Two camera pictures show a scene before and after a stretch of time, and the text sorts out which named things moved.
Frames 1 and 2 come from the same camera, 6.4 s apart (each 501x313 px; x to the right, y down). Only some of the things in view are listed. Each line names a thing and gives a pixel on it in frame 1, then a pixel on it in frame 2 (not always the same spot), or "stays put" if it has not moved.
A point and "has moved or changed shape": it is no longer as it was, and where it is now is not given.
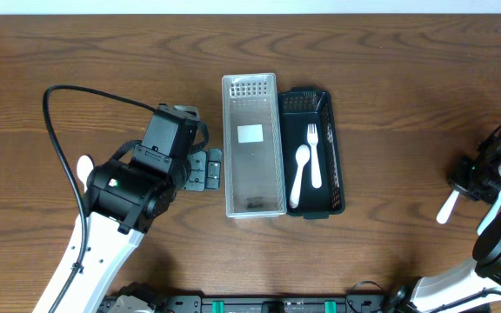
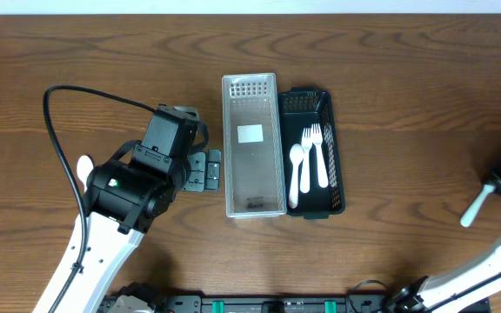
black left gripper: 204,170 stays put
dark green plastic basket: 297,108 stays put
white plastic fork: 312,137 has moved or changed shape
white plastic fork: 444,212 → 305,141
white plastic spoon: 303,155 has moved or changed shape
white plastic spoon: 84,166 stays put
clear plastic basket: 254,169 stays put
